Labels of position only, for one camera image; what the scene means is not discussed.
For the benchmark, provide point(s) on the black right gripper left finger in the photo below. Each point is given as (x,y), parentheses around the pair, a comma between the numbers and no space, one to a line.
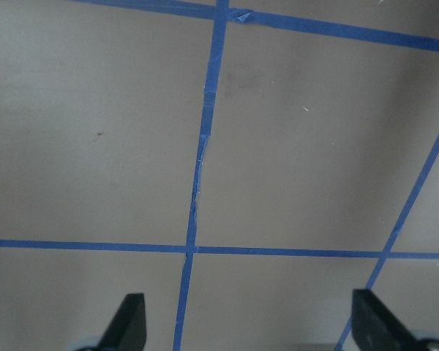
(127,330)

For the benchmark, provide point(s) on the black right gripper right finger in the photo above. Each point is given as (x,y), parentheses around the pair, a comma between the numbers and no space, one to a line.
(374,327)

